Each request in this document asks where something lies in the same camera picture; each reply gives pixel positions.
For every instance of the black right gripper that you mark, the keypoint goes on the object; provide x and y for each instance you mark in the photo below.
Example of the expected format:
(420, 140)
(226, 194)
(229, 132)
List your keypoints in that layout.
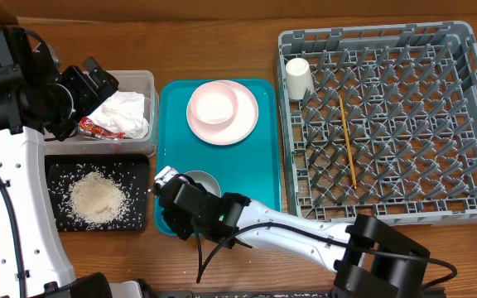
(179, 218)

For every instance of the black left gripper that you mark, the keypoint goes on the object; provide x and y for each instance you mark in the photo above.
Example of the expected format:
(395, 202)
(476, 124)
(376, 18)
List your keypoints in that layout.
(90, 94)

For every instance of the grey white bowl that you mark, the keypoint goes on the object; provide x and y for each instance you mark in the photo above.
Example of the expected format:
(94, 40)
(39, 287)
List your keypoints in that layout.
(206, 180)

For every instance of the white napkin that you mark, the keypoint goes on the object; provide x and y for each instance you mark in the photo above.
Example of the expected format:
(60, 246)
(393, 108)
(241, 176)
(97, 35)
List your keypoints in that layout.
(123, 112)

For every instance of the red sauce packet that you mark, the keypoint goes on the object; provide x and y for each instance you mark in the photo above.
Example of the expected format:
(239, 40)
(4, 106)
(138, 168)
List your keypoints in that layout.
(89, 129)

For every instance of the white rice pile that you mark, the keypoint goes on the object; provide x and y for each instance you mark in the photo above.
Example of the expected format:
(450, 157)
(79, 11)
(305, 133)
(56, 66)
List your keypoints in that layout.
(95, 198)

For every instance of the pink shallow bowl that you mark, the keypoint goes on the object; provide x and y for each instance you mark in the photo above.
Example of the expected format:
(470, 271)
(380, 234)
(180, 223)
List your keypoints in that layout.
(213, 103)

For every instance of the white cup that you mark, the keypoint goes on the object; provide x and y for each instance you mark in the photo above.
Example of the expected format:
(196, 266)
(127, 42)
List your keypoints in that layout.
(298, 78)

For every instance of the wooden chopstick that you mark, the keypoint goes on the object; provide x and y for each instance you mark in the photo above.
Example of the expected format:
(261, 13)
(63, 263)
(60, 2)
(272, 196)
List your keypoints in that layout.
(347, 142)

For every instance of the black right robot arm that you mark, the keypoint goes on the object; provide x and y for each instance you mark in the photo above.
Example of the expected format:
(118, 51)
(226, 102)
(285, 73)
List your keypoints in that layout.
(368, 257)

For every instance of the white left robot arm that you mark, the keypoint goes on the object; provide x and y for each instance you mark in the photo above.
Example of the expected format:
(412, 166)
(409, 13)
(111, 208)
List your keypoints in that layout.
(37, 96)

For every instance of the grey dishwasher rack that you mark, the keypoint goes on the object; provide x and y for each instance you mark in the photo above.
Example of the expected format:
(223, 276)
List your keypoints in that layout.
(410, 102)

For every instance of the clear plastic bin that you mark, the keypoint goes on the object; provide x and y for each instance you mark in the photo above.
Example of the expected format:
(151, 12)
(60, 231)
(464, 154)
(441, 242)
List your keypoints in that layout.
(140, 81)

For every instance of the black tray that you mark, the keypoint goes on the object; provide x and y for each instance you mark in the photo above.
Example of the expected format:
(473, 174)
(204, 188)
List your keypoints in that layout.
(135, 207)

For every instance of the teal serving tray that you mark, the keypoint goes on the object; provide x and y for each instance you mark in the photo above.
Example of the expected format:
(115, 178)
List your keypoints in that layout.
(250, 167)

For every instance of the pink plate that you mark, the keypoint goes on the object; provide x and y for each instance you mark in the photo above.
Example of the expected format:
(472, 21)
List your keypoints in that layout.
(238, 128)

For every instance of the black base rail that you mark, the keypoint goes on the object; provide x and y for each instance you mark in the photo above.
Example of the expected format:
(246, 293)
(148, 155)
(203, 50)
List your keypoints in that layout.
(336, 293)

